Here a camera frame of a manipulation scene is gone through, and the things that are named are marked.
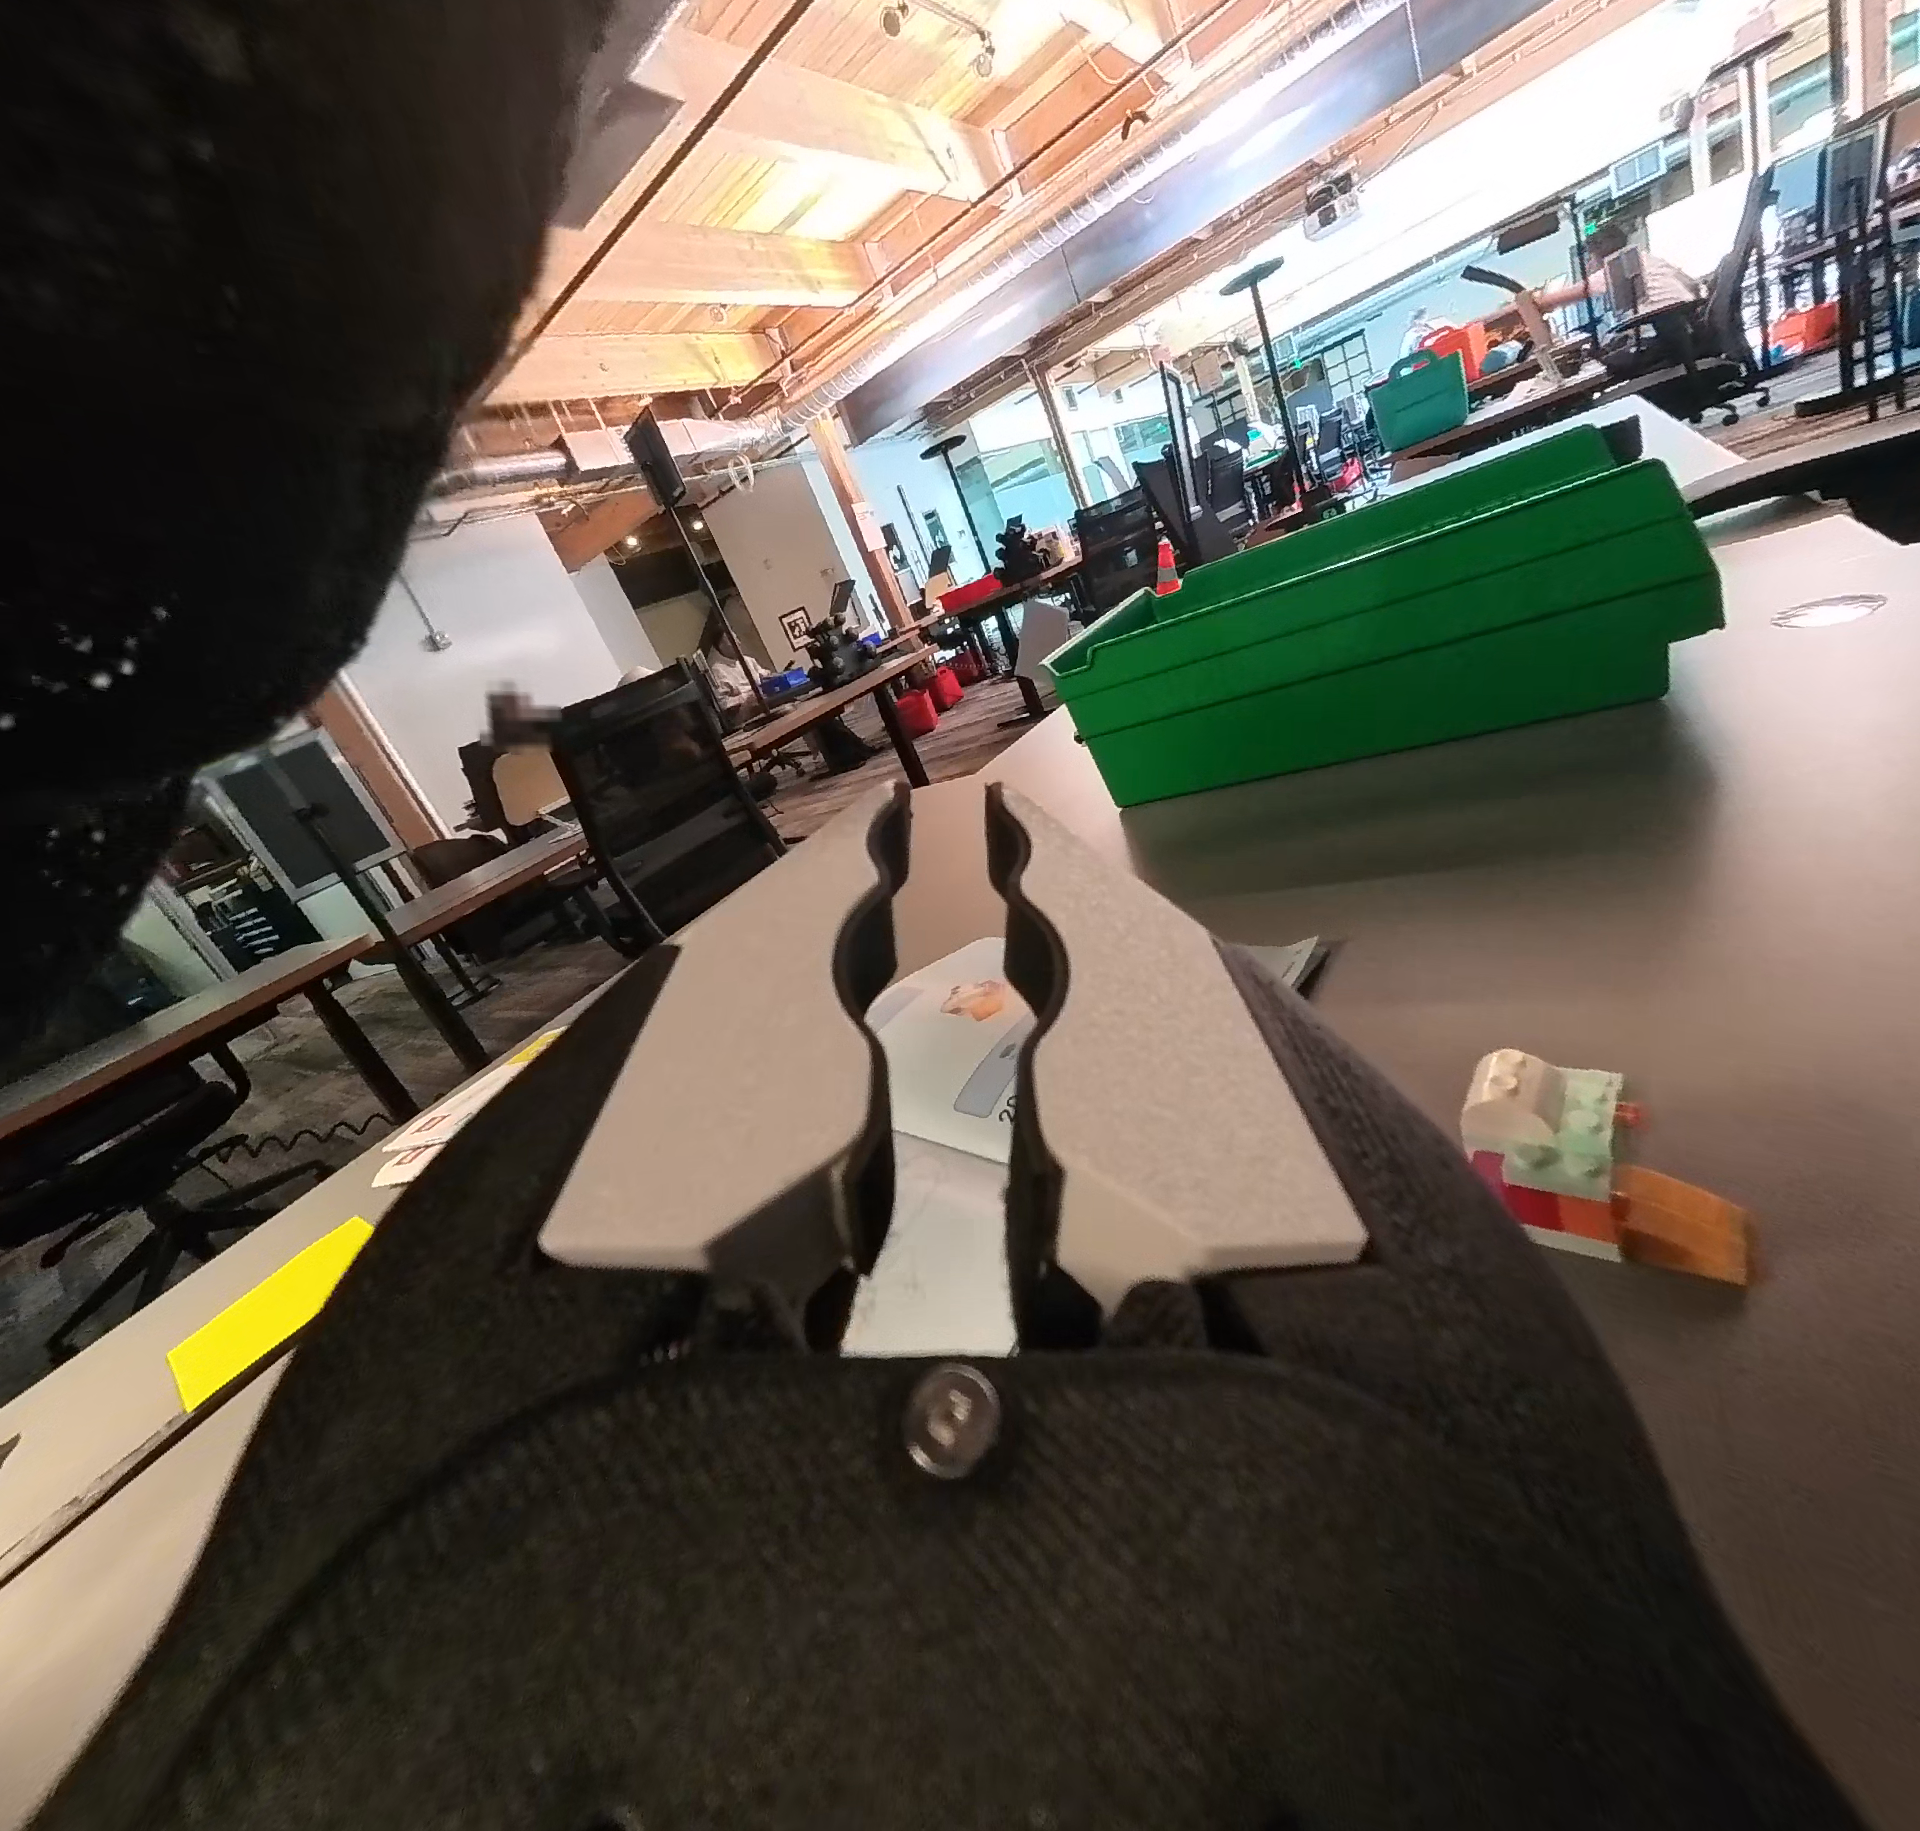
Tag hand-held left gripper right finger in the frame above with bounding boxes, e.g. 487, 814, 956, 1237
983, 786, 1371, 1324

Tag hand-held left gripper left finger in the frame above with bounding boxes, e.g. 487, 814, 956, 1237
537, 786, 915, 1331

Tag green plastic bin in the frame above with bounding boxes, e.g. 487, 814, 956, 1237
1040, 424, 1727, 811

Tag open instruction booklet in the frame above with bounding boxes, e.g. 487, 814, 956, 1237
841, 937, 1328, 1360

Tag black mesh office chair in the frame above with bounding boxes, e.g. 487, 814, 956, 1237
548, 658, 790, 959

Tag closed instruction booklet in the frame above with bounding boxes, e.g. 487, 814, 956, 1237
370, 1097, 505, 1191

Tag wooden office desk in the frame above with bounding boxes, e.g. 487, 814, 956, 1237
360, 825, 603, 1015
0, 937, 496, 1159
720, 646, 945, 799

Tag partly built toy brick model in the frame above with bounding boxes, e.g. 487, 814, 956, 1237
1462, 1048, 1757, 1288

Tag yellow sticky note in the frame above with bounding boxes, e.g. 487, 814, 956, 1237
165, 1213, 378, 1414

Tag hanging black monitor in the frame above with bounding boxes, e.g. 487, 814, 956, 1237
622, 406, 691, 514

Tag black floor lamp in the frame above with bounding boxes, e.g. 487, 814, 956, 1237
1219, 258, 1306, 544
919, 435, 1000, 574

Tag green fabric tote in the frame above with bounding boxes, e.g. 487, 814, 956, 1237
1362, 347, 1472, 457

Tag person's black clothing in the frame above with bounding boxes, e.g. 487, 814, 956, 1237
0, 0, 633, 1100

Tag black high-back office chair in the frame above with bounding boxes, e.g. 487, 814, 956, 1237
1642, 157, 1780, 423

